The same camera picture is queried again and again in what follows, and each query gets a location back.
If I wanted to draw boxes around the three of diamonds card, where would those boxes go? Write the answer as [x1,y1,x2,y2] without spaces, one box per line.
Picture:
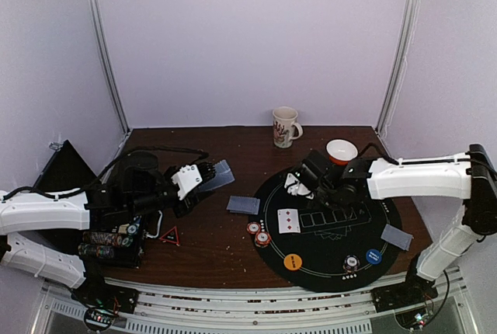
[277,209,301,234]

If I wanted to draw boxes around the blue playing card deck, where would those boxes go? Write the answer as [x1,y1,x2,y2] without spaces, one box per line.
[199,159,235,192]

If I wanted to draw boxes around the single blue playing card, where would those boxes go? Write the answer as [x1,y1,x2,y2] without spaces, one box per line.
[228,197,260,215]

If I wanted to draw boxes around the blue small blind button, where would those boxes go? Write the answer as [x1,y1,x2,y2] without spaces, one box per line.
[366,249,383,265]

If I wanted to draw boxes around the orange big blind button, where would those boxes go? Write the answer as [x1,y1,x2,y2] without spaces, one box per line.
[283,253,303,271]

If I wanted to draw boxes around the red poker chip stack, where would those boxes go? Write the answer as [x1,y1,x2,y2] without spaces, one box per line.
[246,221,261,235]

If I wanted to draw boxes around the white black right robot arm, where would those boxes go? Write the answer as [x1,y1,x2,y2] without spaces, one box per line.
[284,144,496,311]

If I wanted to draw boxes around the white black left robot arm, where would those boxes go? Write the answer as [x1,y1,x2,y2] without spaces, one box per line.
[1,146,216,308]

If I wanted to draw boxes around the black red triangle marker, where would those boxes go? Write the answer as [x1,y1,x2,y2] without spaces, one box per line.
[159,226,180,246]

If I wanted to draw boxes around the white orange bowl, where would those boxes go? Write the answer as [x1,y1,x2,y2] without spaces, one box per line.
[326,139,358,166]

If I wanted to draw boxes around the round black poker mat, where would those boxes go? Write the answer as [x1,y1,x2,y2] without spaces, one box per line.
[249,169,401,292]

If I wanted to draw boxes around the black poker chip case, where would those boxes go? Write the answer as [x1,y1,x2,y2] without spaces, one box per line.
[34,141,160,268]

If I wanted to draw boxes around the floral ceramic mug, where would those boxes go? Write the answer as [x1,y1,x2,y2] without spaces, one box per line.
[273,106,304,148]

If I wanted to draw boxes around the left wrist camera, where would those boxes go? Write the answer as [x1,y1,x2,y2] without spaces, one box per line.
[171,165,203,200]

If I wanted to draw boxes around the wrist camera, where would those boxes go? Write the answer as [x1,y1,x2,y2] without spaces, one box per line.
[283,172,314,200]
[171,165,203,200]

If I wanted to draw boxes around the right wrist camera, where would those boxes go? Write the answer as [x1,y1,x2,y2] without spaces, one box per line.
[283,172,314,200]

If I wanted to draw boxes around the aluminium front rail base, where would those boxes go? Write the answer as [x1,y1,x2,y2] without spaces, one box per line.
[33,266,481,334]

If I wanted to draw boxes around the right aluminium frame post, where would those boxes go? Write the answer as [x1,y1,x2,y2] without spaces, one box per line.
[376,0,419,138]

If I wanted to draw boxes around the aluminium frame post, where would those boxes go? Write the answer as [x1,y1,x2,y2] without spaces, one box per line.
[376,0,419,138]
[88,0,130,134]

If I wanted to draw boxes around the left aluminium frame post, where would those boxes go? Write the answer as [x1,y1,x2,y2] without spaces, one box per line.
[88,0,130,134]

